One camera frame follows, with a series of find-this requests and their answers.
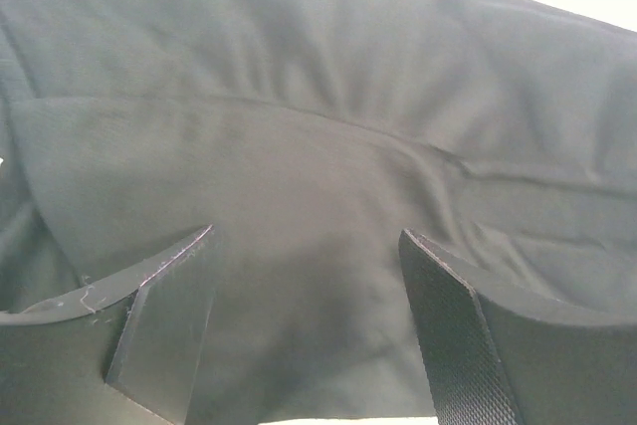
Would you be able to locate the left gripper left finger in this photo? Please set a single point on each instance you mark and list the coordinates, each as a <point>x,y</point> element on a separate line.
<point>122,350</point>

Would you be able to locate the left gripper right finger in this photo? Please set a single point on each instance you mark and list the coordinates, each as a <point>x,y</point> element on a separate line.
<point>498,353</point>

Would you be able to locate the black t shirt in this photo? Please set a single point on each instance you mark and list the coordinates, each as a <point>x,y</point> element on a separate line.
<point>311,133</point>

